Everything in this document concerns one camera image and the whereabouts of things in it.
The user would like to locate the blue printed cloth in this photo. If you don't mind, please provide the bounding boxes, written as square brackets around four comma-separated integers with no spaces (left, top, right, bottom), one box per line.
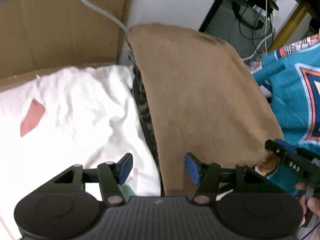
[250,34,320,199]

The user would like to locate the person's right hand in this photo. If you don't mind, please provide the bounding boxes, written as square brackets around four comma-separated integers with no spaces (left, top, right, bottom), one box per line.
[306,197,320,218]

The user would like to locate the white bear printed blanket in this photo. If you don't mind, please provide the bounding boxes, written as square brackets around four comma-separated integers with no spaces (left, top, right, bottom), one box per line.
[0,64,163,240]

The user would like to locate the black tangled cables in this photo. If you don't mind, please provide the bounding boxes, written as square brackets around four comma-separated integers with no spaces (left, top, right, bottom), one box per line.
[231,0,275,53]

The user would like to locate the brown cardboard sheet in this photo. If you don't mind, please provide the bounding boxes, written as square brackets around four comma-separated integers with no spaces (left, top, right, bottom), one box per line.
[0,0,134,87]

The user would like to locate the leopard patterned cloth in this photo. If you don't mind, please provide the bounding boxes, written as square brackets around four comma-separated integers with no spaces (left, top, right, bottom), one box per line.
[129,41,162,175]

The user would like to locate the brown printed t-shirt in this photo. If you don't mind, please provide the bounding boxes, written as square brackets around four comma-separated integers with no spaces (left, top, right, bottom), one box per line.
[127,23,285,197]

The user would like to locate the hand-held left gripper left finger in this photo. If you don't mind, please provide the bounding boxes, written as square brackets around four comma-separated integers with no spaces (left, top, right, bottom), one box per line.
[32,152,133,207]

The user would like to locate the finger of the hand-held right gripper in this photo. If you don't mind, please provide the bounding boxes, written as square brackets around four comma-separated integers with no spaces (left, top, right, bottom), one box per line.
[264,139,320,180]

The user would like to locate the thin white cable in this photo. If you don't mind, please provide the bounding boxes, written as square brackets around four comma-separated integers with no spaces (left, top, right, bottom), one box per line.
[241,0,274,62]

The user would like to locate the yellow wooden post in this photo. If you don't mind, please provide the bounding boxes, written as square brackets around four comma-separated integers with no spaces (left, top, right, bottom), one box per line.
[269,0,314,52]

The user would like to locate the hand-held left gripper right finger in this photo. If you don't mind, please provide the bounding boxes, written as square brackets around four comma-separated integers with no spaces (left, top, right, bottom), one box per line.
[184,152,288,205]

